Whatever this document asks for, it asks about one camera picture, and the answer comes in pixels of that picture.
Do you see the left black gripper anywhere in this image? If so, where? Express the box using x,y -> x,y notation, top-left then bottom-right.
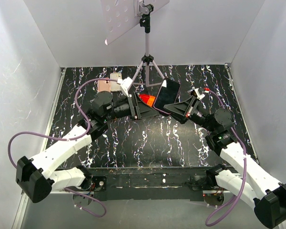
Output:
103,91 -> 159,122

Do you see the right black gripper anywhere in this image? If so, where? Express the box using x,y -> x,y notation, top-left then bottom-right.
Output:
162,96 -> 215,134

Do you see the purple smartphone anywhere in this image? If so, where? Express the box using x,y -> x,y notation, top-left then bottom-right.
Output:
153,78 -> 180,115

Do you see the phone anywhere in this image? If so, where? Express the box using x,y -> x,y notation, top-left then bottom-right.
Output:
97,80 -> 111,92
110,73 -> 122,92

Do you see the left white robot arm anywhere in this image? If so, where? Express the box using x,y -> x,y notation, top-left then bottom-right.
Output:
16,91 -> 159,203

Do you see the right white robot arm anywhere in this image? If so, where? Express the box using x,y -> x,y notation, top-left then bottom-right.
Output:
164,96 -> 286,229

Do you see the lilac tripod stand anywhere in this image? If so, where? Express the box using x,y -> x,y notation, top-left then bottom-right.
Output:
101,0 -> 169,87

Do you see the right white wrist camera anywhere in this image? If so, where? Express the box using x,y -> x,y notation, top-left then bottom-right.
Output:
190,87 -> 210,101

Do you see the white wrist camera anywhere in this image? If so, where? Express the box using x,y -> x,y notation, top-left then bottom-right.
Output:
117,77 -> 133,97
190,87 -> 210,101

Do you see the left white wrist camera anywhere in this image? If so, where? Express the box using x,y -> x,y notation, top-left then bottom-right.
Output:
117,77 -> 133,97

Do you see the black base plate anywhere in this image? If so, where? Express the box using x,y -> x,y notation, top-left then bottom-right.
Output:
61,167 -> 229,202

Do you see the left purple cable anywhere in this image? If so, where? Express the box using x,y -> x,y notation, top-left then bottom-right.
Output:
8,78 -> 124,218

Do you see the aluminium frame rail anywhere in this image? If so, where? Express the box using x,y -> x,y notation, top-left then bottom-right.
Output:
11,68 -> 67,229

